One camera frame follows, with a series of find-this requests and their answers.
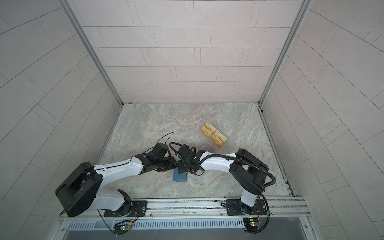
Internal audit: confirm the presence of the left camera black cable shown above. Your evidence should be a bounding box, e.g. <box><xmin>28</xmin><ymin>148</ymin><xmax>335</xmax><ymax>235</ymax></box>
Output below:
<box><xmin>142</xmin><ymin>131</ymin><xmax>175</xmax><ymax>154</ymax></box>

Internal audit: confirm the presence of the gold cards right stack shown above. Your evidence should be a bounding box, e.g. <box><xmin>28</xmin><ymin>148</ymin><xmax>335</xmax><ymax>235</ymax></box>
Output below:
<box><xmin>211</xmin><ymin>130</ymin><xmax>227</xmax><ymax>148</ymax></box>

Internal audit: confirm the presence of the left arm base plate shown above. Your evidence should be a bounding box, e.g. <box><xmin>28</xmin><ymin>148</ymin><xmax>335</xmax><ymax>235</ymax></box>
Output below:
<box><xmin>104</xmin><ymin>201</ymin><xmax>148</xmax><ymax>218</ymax></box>

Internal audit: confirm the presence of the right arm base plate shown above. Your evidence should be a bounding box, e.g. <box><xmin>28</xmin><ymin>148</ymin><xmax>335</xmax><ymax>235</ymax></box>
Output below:
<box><xmin>224</xmin><ymin>199</ymin><xmax>268</xmax><ymax>216</ymax></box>

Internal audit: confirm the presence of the aluminium mounting rail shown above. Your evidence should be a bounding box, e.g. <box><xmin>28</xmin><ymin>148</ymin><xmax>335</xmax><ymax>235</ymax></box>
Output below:
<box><xmin>61</xmin><ymin>196</ymin><xmax>311</xmax><ymax>221</ymax></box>

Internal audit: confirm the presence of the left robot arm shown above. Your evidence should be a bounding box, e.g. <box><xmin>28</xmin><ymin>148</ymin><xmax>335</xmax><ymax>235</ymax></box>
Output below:
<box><xmin>55</xmin><ymin>143</ymin><xmax>177</xmax><ymax>217</ymax></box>

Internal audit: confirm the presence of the left green circuit board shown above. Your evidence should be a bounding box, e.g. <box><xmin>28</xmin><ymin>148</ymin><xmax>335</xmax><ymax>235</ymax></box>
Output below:
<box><xmin>114</xmin><ymin>221</ymin><xmax>133</xmax><ymax>235</ymax></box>

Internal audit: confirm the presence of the green circuit board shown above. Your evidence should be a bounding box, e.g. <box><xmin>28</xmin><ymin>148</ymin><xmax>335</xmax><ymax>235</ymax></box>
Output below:
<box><xmin>114</xmin><ymin>221</ymin><xmax>133</xmax><ymax>235</ymax></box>
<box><xmin>243</xmin><ymin>218</ymin><xmax>261</xmax><ymax>233</ymax></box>

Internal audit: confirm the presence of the right green circuit board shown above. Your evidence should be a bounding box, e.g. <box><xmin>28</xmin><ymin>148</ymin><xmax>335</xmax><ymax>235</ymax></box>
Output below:
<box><xmin>243</xmin><ymin>218</ymin><xmax>261</xmax><ymax>233</ymax></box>

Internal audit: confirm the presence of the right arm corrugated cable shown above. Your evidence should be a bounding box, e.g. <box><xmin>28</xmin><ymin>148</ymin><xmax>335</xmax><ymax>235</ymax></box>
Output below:
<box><xmin>168</xmin><ymin>141</ymin><xmax>277</xmax><ymax>233</ymax></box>

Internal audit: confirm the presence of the gold cards stack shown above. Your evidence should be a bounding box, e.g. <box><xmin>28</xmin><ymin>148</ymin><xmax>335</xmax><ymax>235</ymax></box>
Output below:
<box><xmin>211</xmin><ymin>130</ymin><xmax>227</xmax><ymax>148</ymax></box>
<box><xmin>201</xmin><ymin>122</ymin><xmax>217</xmax><ymax>139</ymax></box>

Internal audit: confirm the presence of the gold cards left stack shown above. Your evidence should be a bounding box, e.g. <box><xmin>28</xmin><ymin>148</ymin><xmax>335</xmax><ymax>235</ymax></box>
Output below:
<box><xmin>201</xmin><ymin>122</ymin><xmax>217</xmax><ymax>139</ymax></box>

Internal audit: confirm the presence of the clear acrylic card stand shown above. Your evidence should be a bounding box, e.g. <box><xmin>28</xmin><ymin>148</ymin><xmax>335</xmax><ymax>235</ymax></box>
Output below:
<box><xmin>196</xmin><ymin>122</ymin><xmax>227</xmax><ymax>152</ymax></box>

